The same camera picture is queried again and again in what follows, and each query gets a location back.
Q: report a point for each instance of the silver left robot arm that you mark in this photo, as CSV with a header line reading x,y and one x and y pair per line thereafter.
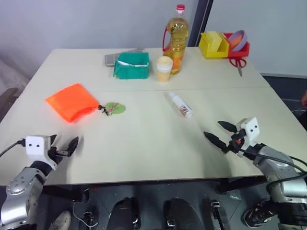
x,y
19,191

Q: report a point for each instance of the black table frame bar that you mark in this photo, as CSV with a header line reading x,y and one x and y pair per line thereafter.
x,y
239,185
64,192

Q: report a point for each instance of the large yellow plastic bin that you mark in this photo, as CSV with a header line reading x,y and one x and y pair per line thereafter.
x,y
209,46

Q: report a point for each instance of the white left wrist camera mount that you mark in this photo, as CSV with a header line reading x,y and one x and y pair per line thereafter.
x,y
36,147

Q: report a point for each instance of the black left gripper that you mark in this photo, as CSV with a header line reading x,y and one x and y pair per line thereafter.
x,y
55,155

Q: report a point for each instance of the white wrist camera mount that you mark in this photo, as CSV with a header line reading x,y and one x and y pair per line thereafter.
x,y
36,147
251,130

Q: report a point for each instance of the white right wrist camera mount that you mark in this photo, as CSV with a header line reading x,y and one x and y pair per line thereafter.
x,y
251,130

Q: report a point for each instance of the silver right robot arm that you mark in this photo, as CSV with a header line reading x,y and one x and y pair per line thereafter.
x,y
285,182

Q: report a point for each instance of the round green patterned disc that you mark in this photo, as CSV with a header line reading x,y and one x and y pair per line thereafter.
x,y
117,108

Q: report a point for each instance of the grey ribbed tray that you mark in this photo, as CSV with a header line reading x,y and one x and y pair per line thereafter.
x,y
110,60

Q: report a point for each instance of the dark vertical post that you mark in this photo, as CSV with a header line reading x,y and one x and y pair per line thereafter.
x,y
199,21

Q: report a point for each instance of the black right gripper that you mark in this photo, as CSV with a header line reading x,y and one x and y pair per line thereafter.
x,y
236,145

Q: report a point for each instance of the cooking oil bottle red cap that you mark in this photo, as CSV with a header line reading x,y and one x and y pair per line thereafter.
x,y
176,38

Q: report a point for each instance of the white tube with red print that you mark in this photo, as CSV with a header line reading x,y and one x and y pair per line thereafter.
x,y
181,105

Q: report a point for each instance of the green plastic bin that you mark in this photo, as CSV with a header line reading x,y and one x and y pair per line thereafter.
x,y
130,70

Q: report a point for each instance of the purple bowl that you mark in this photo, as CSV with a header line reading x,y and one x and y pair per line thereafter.
x,y
241,40

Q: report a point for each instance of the black and white shoe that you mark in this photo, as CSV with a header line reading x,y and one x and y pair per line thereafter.
x,y
257,214

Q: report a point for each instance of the orange bowl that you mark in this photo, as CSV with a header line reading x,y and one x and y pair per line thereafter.
x,y
235,41

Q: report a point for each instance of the dark rounded shape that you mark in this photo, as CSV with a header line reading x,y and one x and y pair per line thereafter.
x,y
123,214

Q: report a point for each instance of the small yellow plastic bin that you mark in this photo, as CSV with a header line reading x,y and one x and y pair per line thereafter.
x,y
223,49

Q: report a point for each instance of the cream paper cup stack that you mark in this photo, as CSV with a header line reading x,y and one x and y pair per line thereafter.
x,y
164,69

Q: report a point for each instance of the red plastic bin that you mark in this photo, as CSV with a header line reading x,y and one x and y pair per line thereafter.
x,y
241,53

